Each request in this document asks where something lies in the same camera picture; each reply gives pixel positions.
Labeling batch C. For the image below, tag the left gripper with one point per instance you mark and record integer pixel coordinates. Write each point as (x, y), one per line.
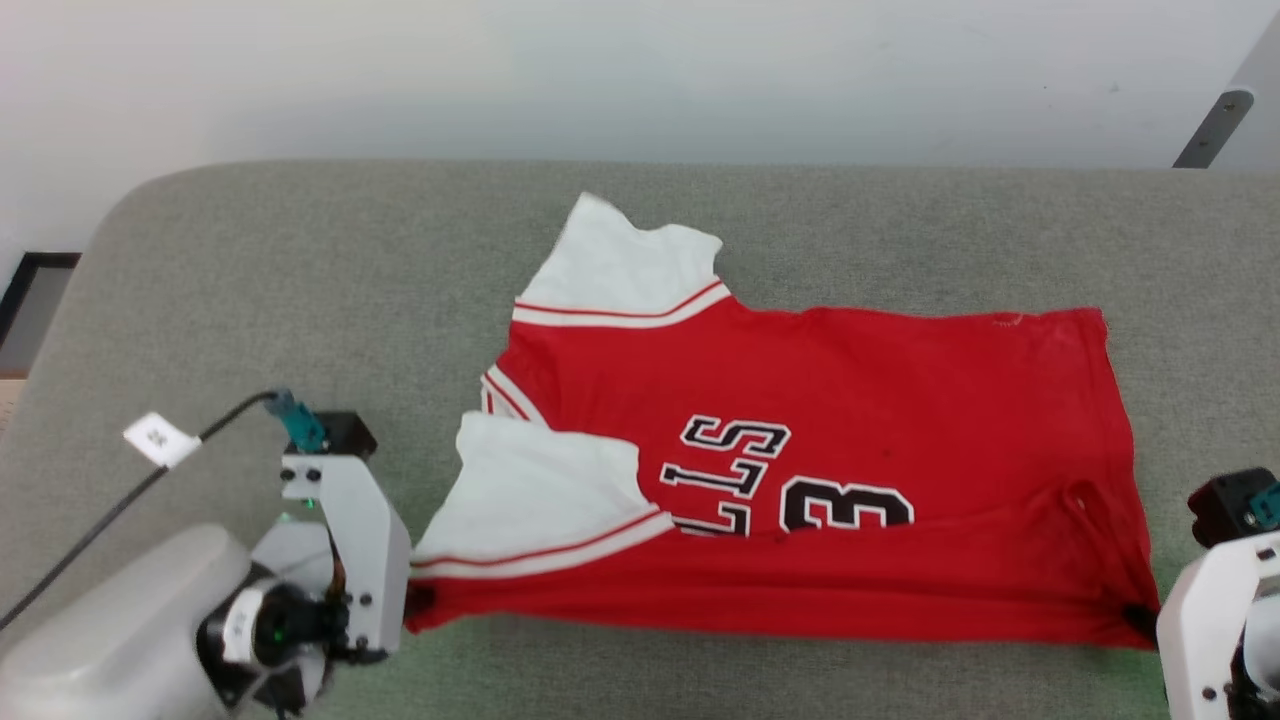
(280, 632)

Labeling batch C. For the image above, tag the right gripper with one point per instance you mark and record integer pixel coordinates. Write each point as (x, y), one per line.
(1260, 660)

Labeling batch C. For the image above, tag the red and white basketball jersey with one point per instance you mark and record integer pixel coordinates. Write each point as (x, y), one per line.
(850, 400)

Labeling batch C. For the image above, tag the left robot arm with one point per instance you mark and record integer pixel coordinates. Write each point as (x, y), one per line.
(110, 640)

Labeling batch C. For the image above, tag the dark framed board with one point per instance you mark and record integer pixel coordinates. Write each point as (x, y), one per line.
(40, 310)

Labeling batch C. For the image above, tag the white panel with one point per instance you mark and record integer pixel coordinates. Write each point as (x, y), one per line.
(1262, 130)

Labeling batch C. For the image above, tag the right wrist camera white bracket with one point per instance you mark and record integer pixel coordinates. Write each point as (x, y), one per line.
(1200, 610)

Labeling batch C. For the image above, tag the grey metal bracket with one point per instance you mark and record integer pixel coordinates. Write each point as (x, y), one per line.
(1212, 128)

